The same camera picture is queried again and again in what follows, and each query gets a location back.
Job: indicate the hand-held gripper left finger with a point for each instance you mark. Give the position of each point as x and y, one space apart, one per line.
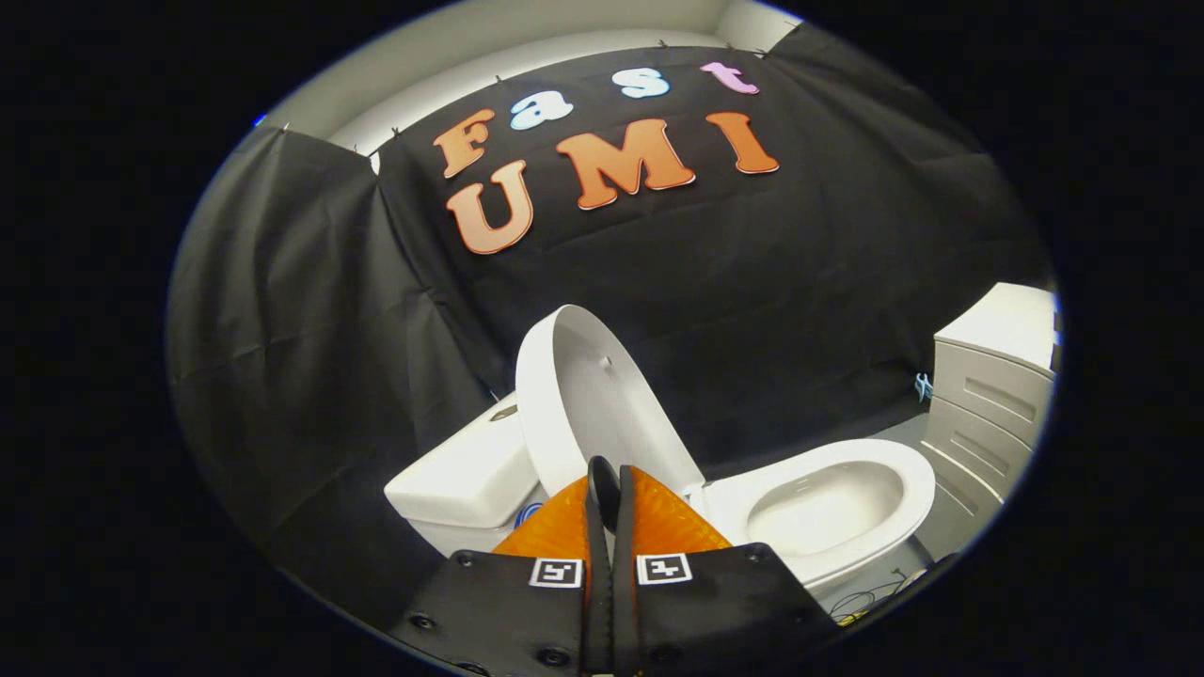
597 564

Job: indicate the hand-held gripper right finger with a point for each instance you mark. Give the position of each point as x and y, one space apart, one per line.
623 564

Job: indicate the white toilet lid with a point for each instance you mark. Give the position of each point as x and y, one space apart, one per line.
602 404

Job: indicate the white toilet seat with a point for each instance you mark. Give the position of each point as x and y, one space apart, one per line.
914 480

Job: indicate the black backdrop cloth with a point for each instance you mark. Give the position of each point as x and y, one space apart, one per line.
752 282

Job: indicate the small blue item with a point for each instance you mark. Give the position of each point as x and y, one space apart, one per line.
923 385

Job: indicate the white drawer cabinet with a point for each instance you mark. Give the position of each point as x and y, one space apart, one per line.
988 395

